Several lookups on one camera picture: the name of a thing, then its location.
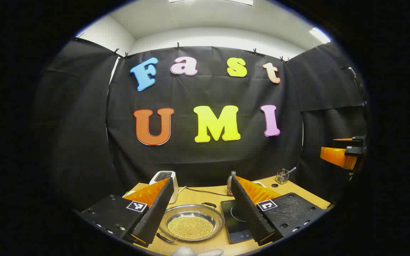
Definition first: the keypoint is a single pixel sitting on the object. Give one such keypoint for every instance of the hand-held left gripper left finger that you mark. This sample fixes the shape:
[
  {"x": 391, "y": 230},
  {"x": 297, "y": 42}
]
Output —
[{"x": 157, "y": 213}]

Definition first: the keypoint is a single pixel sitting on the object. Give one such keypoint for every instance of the white toaster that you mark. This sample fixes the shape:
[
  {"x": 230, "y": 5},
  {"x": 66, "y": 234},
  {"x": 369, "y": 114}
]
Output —
[{"x": 163, "y": 176}]

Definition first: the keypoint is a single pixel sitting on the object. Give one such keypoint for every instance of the ceiling light panel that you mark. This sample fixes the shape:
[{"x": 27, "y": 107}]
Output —
[{"x": 319, "y": 35}]

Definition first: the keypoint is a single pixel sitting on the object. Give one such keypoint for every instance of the silver printed drink bottle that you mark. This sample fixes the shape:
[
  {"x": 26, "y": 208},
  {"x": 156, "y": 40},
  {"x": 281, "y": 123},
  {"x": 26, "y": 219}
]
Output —
[{"x": 231, "y": 180}]

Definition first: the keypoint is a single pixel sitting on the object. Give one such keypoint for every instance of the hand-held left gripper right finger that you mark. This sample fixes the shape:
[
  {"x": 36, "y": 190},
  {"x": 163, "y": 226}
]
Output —
[{"x": 247, "y": 213}]

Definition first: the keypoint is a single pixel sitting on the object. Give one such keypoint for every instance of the black induction cooktop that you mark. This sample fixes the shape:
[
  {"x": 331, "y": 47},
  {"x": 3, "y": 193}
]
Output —
[{"x": 232, "y": 220}]

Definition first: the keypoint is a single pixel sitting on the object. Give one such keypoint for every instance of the pile of soybeans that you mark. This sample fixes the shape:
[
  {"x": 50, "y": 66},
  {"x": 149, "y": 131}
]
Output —
[{"x": 190, "y": 227}]

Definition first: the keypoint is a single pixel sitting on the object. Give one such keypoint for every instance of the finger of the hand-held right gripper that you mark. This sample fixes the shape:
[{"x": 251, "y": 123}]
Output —
[
  {"x": 358, "y": 140},
  {"x": 336, "y": 156}
]

